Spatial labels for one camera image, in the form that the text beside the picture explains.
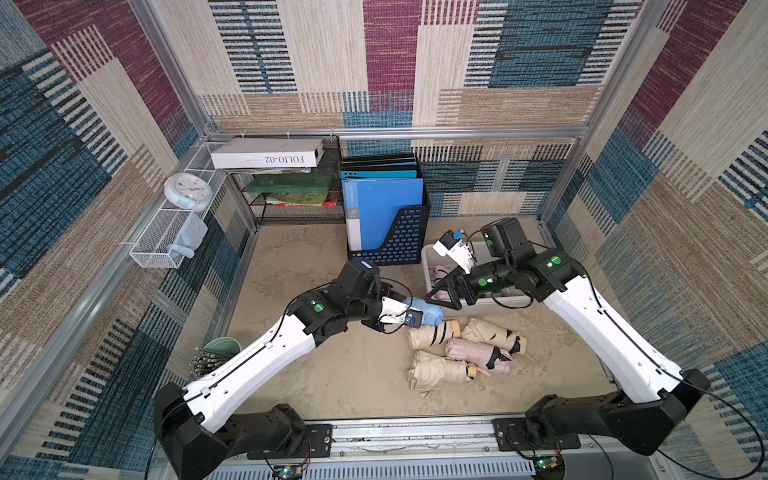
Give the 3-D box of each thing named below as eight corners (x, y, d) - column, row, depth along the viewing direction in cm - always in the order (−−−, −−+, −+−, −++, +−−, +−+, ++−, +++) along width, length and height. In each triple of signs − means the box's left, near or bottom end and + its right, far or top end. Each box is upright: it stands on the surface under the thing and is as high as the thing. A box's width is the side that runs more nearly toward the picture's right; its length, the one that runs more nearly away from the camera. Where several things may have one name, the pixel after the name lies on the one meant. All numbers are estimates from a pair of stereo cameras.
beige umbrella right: (459, 339, 91) (463, 331, 87) (463, 322, 94) (467, 314, 90) (521, 360, 87) (527, 353, 82) (523, 342, 90) (529, 334, 86)
